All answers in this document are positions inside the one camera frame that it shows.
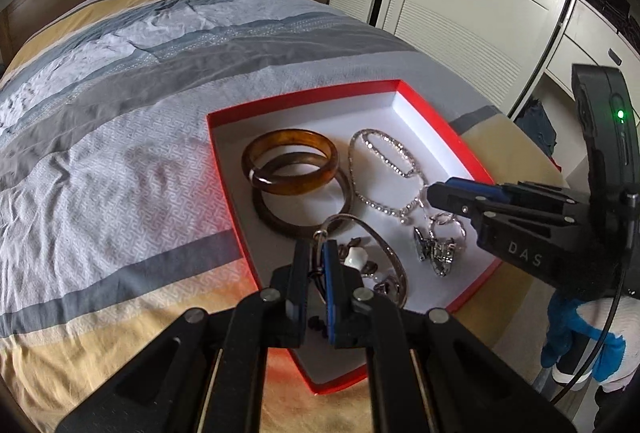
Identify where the red shallow box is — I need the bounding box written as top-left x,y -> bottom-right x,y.
206,79 -> 504,396

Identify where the blue white gloved right hand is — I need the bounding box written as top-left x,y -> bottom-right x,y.
539,292 -> 640,394

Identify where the silver metal wristwatch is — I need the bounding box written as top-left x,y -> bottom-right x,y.
413,227 -> 457,277

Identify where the dark olive bangle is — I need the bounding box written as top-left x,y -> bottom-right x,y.
252,164 -> 354,238

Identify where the silver thin bangle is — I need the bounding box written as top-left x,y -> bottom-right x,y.
312,212 -> 409,309

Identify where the striped bed cover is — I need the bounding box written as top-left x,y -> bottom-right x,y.
1,0 -> 562,432

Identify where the twisted silver rose bracelet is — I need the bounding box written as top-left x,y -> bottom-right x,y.
426,211 -> 468,249

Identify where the black cable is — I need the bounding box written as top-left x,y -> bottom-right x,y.
549,192 -> 639,406

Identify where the amber orange bangle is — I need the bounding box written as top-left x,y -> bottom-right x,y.
241,129 -> 340,196

